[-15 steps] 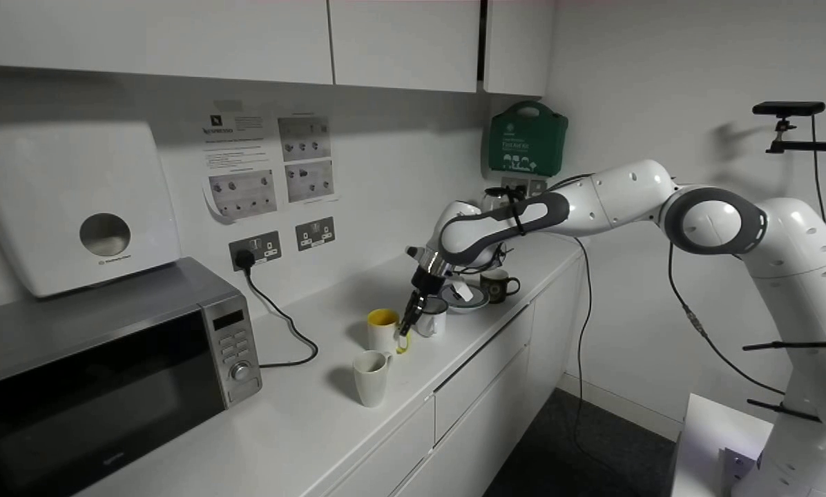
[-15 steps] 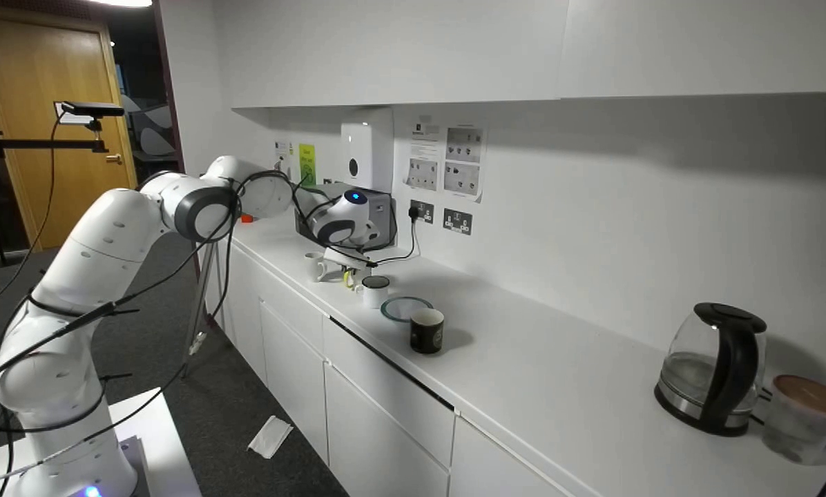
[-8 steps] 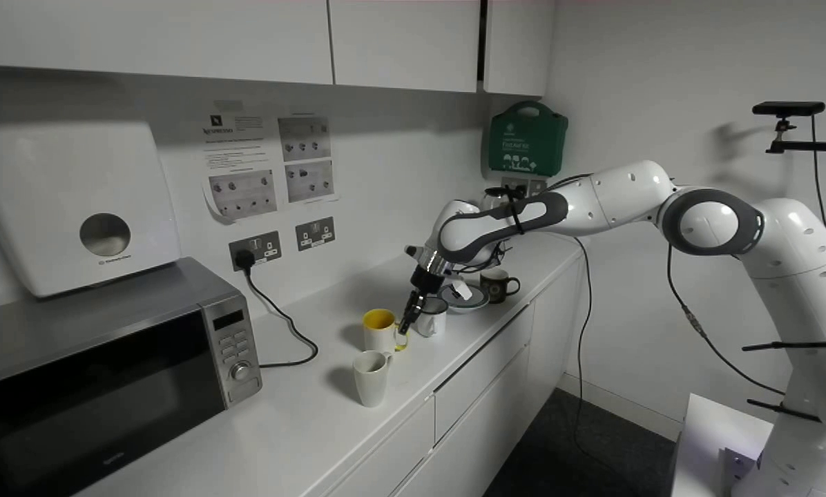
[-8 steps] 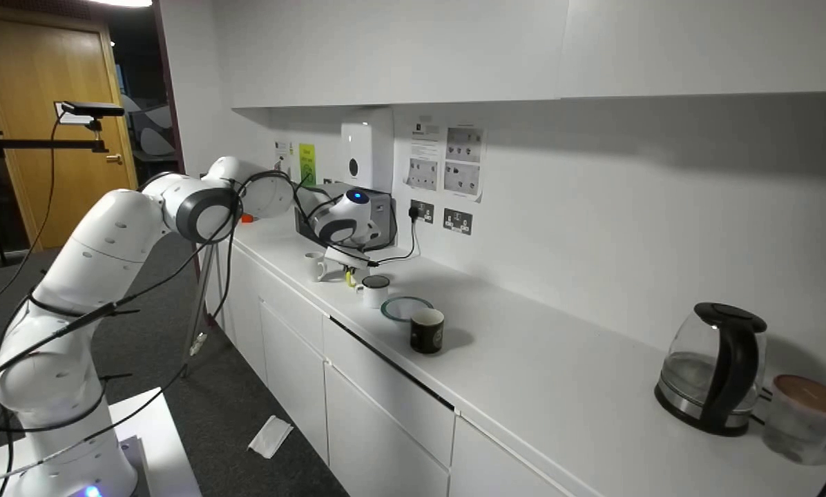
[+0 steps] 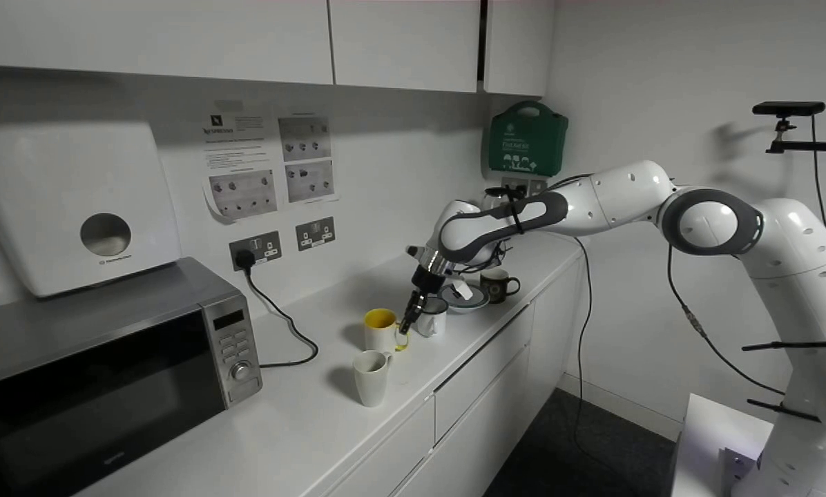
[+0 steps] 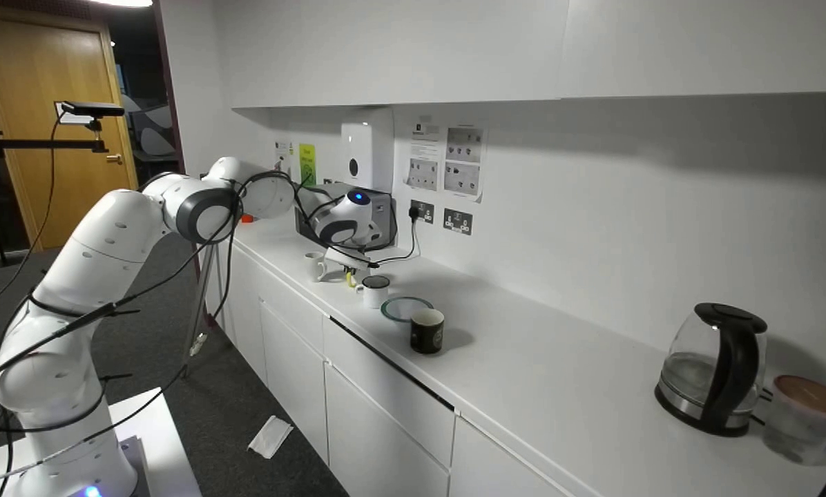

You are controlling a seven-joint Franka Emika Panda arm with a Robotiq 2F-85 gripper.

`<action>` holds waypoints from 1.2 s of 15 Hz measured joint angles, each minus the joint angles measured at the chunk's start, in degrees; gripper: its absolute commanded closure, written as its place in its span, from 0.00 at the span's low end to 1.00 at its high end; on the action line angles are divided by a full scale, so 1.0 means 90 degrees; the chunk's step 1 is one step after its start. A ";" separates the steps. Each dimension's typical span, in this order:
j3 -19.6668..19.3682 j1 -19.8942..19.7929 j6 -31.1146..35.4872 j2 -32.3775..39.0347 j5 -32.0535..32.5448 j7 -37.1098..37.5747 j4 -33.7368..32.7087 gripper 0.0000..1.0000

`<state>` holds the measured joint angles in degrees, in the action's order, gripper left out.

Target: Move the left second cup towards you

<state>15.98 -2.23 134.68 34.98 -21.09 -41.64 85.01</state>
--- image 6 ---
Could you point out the small wall label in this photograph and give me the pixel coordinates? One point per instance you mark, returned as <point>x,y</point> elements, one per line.
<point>427,128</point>

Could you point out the white drawer front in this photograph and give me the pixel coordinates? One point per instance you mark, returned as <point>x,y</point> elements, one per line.
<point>388,387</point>

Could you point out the silver microwave oven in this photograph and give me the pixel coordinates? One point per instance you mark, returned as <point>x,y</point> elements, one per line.
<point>384,223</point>

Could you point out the white paper sheet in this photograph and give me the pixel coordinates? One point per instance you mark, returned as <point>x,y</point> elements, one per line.
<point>270,438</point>

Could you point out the white cabinet door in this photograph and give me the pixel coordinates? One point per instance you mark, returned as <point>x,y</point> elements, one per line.
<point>704,46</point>
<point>374,452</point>
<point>393,50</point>

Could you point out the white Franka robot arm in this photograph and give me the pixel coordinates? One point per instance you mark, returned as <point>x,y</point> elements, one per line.
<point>109,251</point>

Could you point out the white lower cabinet door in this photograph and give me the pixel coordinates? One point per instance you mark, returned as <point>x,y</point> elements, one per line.
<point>374,452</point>

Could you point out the black camera on tripod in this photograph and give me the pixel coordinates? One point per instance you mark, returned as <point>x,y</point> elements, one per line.
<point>88,111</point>

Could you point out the dark mug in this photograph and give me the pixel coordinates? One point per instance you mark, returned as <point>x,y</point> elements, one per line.
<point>427,332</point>

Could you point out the wall socket with plug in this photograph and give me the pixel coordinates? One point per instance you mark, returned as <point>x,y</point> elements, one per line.
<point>420,212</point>

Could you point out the glass electric kettle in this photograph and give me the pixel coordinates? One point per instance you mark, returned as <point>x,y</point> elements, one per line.
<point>715,369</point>

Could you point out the yellow green wall sign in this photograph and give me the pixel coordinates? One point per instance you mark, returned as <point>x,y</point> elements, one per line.
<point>306,165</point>

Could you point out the white upper cabinet door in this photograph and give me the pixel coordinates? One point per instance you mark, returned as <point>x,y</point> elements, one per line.
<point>704,46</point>
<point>393,50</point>

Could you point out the black camera tripod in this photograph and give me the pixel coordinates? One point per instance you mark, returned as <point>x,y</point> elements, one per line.
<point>43,146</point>

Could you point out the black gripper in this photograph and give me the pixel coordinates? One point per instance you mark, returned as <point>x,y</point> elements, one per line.
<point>342,262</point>

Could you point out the plastic container brown lid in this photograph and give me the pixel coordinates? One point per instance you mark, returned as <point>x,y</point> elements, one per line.
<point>801,418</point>

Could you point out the double wall socket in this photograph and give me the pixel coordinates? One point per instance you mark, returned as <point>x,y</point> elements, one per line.
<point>456,223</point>

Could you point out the wall notice with photo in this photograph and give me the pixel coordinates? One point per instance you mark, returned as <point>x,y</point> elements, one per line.
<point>464,146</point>
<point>422,173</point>
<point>462,179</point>

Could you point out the wooden door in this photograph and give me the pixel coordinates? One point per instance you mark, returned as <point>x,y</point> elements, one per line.
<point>52,139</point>

